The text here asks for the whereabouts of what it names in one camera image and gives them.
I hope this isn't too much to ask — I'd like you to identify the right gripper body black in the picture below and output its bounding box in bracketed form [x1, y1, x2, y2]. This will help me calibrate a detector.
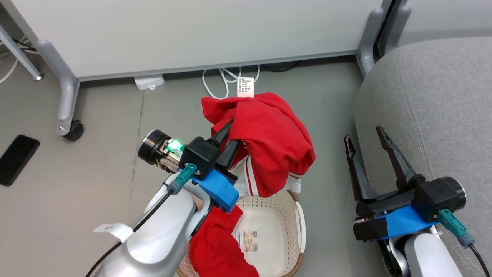
[353, 189, 420, 241]

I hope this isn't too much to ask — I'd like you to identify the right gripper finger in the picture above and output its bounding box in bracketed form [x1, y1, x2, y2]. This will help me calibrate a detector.
[376, 126, 426, 190]
[344, 135, 378, 203]

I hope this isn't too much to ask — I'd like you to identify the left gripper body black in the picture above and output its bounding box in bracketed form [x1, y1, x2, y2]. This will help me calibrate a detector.
[138, 129, 187, 174]

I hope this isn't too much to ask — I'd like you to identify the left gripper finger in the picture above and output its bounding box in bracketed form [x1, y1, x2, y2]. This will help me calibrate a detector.
[220, 140, 242, 170]
[209, 118, 235, 149]

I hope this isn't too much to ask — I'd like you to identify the red jersey with white stripes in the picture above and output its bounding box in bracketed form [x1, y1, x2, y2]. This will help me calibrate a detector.
[201, 77, 316, 199]

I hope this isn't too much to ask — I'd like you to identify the grey fabric seat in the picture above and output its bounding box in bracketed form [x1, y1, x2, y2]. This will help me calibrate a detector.
[353, 37, 492, 277]

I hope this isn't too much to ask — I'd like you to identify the cream plastic laundry basket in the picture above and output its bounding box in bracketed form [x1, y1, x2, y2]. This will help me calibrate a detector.
[176, 189, 307, 277]

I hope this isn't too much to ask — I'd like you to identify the white power adapter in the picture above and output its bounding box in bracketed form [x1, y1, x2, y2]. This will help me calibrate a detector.
[134, 75, 165, 91]

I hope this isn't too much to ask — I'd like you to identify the printed paper label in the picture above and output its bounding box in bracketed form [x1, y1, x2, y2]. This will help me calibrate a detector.
[232, 230, 259, 253]

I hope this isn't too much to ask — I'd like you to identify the white paper tag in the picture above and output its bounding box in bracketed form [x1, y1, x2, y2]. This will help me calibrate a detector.
[93, 222, 133, 244]

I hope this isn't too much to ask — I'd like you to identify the plain red garment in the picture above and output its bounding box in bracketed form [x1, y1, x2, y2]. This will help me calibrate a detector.
[189, 206, 260, 277]

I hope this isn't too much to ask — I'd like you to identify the white partition panel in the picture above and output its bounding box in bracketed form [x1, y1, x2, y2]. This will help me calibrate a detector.
[398, 0, 492, 47]
[0, 0, 387, 82]

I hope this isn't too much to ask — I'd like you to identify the grey partition leg with caster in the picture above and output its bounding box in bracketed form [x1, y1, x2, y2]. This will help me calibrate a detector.
[36, 38, 84, 141]

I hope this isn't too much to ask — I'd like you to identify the black smartphone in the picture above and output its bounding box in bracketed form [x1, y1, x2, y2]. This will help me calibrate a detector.
[0, 135, 40, 187]

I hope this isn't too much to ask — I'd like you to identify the grey metal table leg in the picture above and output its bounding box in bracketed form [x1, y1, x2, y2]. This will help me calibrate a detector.
[0, 24, 43, 81]

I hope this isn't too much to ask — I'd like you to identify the right blue camera mount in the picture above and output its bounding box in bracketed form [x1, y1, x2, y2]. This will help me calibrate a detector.
[375, 205, 439, 240]

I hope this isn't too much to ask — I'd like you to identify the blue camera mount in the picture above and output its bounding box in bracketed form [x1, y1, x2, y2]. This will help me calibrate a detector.
[191, 168, 239, 214]
[375, 205, 439, 240]

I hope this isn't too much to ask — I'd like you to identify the left blue camera mount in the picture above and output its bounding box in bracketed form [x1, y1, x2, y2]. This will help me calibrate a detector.
[191, 168, 239, 214]

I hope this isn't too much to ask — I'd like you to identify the left teal cable connector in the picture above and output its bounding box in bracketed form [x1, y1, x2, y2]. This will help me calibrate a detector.
[167, 163, 198, 195]

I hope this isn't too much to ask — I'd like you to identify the teal cable connector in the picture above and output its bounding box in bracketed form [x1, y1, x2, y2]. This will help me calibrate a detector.
[437, 209, 476, 248]
[167, 163, 198, 195]

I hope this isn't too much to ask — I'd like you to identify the white coiled cable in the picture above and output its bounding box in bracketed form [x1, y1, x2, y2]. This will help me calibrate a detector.
[202, 65, 261, 100]

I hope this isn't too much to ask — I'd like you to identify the right teal cable connector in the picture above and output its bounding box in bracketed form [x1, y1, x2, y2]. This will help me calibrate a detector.
[437, 209, 476, 248]

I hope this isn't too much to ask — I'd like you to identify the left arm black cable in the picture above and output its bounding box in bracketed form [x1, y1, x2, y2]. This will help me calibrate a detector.
[85, 189, 173, 277]

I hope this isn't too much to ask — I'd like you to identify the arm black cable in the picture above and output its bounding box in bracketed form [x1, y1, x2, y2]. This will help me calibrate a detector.
[468, 244, 492, 277]
[85, 189, 173, 277]

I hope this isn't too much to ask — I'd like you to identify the black cable loop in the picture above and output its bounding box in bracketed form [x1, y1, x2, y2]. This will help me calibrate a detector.
[263, 61, 299, 73]

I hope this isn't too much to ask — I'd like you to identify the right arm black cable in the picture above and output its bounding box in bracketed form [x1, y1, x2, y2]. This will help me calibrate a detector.
[468, 244, 492, 277]

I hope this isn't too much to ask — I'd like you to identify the cable bundle white and black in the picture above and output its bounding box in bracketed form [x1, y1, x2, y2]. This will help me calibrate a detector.
[0, 35, 38, 84]

